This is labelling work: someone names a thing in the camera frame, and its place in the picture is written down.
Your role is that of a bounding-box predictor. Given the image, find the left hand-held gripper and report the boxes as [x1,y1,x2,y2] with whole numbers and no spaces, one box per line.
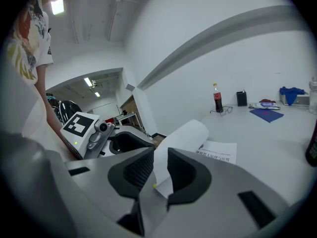
[60,111,157,161]

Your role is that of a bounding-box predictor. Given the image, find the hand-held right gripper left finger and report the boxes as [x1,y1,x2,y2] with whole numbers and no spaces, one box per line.
[64,146,156,238]

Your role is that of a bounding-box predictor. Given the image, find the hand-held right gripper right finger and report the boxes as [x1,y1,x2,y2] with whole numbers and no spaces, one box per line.
[165,147,292,238]

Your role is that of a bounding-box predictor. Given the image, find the white paper sheets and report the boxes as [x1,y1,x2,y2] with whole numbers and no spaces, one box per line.
[153,119,238,198]

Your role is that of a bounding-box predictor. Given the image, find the person's left forearm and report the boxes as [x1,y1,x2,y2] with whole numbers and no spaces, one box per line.
[34,62,76,161]

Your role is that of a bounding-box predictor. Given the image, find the large white table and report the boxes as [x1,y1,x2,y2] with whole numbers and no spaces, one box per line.
[152,102,317,207]

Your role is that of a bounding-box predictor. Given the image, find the dark soda bottle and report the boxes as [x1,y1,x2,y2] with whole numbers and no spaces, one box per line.
[212,83,225,114]

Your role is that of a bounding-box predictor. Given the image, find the black eyeglasses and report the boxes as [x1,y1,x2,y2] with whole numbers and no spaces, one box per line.
[210,105,234,117]

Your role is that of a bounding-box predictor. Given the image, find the blue folder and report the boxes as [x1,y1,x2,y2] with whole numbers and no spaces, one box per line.
[249,108,285,124]

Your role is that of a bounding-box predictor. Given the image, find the black jar white lid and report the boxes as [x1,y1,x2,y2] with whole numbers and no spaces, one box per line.
[305,119,317,168]

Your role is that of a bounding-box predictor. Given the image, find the black square pen holder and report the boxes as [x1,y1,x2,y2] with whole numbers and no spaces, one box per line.
[236,90,249,107]

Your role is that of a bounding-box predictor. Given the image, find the purple white packet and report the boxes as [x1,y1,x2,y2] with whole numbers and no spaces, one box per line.
[248,98,282,111]

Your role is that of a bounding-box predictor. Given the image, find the blue cloth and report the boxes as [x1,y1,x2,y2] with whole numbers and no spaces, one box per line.
[279,86,306,106]

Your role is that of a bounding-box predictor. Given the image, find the grey metal box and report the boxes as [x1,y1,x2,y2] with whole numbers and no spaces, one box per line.
[280,92,311,107]

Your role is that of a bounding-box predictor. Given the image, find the clear plastic bottle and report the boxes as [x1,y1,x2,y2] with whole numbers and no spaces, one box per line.
[308,76,317,116]

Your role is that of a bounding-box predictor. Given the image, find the person in white shirt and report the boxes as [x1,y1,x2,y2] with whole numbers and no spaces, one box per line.
[4,0,54,89]

